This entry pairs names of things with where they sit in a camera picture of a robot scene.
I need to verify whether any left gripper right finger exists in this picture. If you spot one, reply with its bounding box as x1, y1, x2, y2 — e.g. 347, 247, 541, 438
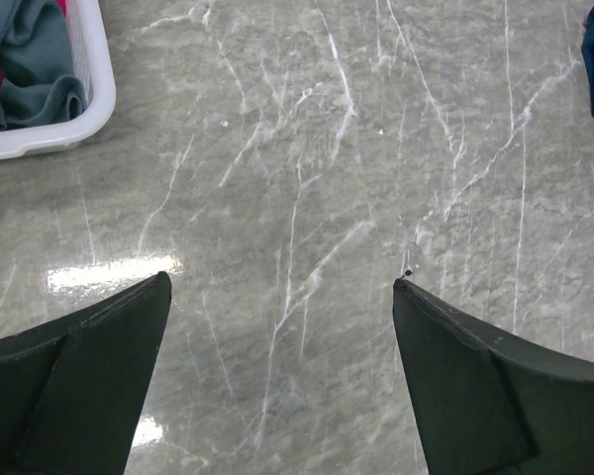
393, 279, 594, 474

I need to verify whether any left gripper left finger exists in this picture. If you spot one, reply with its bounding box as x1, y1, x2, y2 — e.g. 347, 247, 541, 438
0, 272, 171, 474

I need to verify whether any white laundry basket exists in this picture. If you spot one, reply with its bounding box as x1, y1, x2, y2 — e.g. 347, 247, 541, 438
0, 1, 116, 160

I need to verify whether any grey blue t shirt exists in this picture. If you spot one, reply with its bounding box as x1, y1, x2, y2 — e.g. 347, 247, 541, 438
0, 1, 85, 132

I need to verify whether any pink garment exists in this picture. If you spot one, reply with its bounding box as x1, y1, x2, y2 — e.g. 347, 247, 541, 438
55, 0, 67, 16

